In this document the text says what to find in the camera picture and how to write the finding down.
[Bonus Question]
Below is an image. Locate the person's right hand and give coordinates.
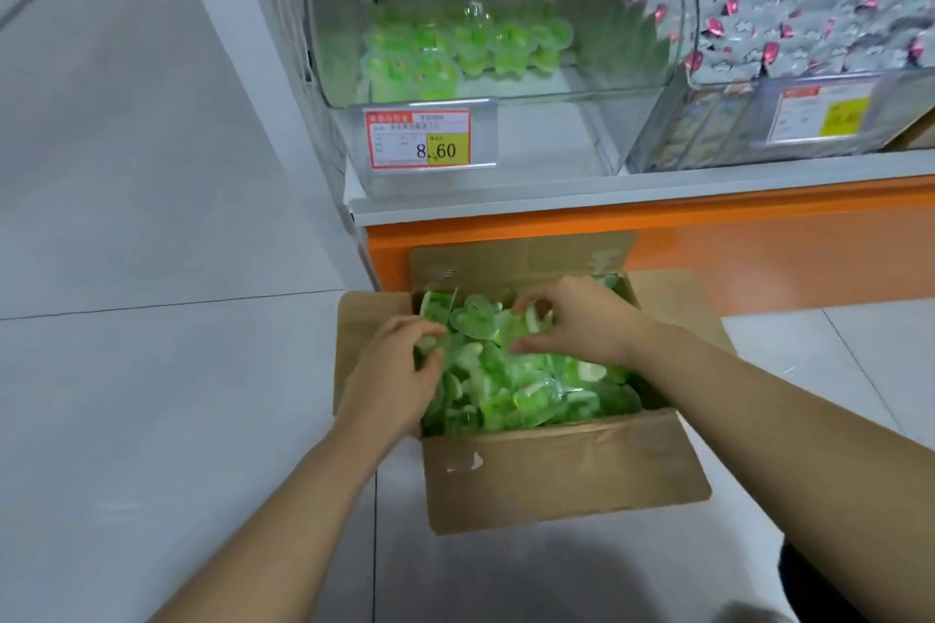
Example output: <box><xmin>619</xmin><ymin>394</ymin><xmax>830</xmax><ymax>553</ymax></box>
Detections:
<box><xmin>510</xmin><ymin>275</ymin><xmax>647</xmax><ymax>368</ymax></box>

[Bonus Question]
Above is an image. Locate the person's left hand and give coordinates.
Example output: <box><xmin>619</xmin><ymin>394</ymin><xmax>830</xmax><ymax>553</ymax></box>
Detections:
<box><xmin>335</xmin><ymin>314</ymin><xmax>448</xmax><ymax>442</ymax></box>

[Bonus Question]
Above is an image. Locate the green heart jelly cup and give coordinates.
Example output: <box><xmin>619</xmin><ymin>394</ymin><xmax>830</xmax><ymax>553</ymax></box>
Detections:
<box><xmin>507</xmin><ymin>309</ymin><xmax>558</xmax><ymax>358</ymax></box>

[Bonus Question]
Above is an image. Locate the person's right forearm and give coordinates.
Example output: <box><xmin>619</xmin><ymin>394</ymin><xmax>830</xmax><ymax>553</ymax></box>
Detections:
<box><xmin>621</xmin><ymin>322</ymin><xmax>935</xmax><ymax>623</ymax></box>

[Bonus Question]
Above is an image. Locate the person's left forearm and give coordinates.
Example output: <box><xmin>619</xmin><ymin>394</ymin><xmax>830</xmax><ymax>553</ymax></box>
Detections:
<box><xmin>149</xmin><ymin>417</ymin><xmax>425</xmax><ymax>623</ymax></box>

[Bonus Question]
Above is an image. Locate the pile of green jelly cups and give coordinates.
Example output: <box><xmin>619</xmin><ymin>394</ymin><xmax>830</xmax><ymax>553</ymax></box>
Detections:
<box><xmin>415</xmin><ymin>274</ymin><xmax>645</xmax><ymax>438</ymax></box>

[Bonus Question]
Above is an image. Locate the brown cardboard box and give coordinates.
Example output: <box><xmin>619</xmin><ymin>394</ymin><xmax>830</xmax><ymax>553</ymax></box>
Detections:
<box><xmin>333</xmin><ymin>231</ymin><xmax>736</xmax><ymax>537</ymax></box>

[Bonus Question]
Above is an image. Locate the red and yellow price tag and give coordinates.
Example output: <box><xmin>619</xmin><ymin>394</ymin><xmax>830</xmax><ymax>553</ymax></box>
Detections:
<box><xmin>766</xmin><ymin>78</ymin><xmax>882</xmax><ymax>147</ymax></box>
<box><xmin>364</xmin><ymin>106</ymin><xmax>472</xmax><ymax>171</ymax></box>

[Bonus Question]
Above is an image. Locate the orange and white display shelf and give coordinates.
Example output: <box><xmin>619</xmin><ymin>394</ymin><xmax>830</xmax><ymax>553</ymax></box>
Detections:
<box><xmin>219</xmin><ymin>0</ymin><xmax>935</xmax><ymax>318</ymax></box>

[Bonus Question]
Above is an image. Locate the group of green jelly cups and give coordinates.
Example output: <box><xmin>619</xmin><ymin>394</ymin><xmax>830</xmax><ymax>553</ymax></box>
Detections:
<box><xmin>359</xmin><ymin>0</ymin><xmax>575</xmax><ymax>104</ymax></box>

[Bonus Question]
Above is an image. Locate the clear plastic display bin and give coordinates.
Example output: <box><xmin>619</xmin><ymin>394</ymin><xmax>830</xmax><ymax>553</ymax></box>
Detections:
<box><xmin>627</xmin><ymin>0</ymin><xmax>935</xmax><ymax>175</ymax></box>
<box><xmin>302</xmin><ymin>0</ymin><xmax>701</xmax><ymax>200</ymax></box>

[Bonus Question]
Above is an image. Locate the white wire mesh panel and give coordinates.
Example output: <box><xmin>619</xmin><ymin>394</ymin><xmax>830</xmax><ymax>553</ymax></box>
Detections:
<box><xmin>247</xmin><ymin>0</ymin><xmax>349</xmax><ymax>222</ymax></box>

